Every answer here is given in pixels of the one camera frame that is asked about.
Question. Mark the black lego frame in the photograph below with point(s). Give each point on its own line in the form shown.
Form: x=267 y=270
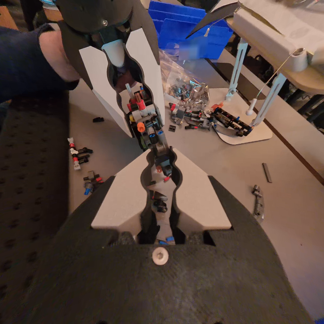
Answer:
x=232 y=121

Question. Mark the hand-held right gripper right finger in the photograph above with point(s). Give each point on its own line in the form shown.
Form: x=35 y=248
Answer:
x=202 y=202

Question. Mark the grey lego connector black pins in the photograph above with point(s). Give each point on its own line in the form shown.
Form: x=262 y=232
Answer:
x=90 y=175

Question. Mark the dark grey flat lego tile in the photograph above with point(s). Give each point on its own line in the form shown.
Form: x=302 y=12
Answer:
x=267 y=173

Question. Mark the silver metal bar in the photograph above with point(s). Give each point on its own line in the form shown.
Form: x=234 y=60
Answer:
x=270 y=98
x=238 y=68

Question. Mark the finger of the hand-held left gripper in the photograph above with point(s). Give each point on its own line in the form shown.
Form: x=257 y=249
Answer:
x=149 y=63
x=98 y=83

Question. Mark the blue sheet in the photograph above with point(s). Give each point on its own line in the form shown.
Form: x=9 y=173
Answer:
x=319 y=320

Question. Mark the clear bag of lego parts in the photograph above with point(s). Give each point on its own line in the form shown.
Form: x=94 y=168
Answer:
x=187 y=88

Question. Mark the grey lego assembly red axles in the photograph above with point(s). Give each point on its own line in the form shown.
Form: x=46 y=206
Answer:
x=192 y=117

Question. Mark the black lego connector red axle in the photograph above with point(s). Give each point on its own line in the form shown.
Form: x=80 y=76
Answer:
x=191 y=127

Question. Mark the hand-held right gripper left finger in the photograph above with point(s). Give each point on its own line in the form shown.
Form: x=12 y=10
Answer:
x=119 y=202

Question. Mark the dark chair frames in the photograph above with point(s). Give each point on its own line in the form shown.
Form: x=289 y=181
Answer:
x=306 y=106

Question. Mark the blue plastic bin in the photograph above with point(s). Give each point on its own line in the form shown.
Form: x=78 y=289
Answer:
x=177 y=22

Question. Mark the person's left forearm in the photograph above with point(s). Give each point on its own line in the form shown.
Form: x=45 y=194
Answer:
x=22 y=63

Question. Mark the black lego axle assembly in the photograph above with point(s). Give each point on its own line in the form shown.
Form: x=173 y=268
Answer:
x=81 y=151

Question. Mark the dark grey curved lego panel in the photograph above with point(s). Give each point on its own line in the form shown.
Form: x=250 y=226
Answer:
x=227 y=133

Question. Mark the orange lego seat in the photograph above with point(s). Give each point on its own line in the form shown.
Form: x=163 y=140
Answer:
x=217 y=105

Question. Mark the lego car chassis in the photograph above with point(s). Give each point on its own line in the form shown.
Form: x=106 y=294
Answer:
x=138 y=115

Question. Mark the small black lego piece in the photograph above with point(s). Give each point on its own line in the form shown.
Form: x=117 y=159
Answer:
x=172 y=128
x=98 y=119

